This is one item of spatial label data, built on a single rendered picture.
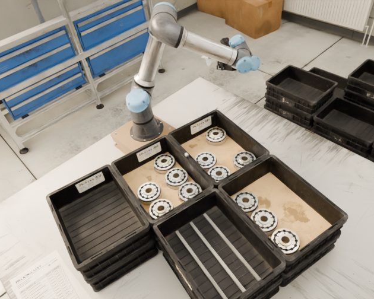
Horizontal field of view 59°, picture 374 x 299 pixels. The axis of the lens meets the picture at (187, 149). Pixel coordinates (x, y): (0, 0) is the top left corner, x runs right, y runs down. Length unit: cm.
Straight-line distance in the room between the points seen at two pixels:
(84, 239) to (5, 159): 204
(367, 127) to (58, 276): 207
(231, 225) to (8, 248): 101
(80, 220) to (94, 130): 182
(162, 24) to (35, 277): 119
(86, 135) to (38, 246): 170
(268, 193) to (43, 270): 101
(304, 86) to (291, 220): 144
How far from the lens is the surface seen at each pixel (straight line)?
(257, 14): 415
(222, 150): 160
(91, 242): 142
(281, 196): 144
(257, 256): 129
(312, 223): 139
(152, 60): 168
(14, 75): 302
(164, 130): 179
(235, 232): 134
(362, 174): 178
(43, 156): 318
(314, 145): 186
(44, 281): 158
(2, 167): 330
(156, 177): 153
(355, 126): 253
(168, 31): 147
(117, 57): 341
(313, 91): 259
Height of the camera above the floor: 198
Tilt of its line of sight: 45 degrees down
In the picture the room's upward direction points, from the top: 8 degrees counter-clockwise
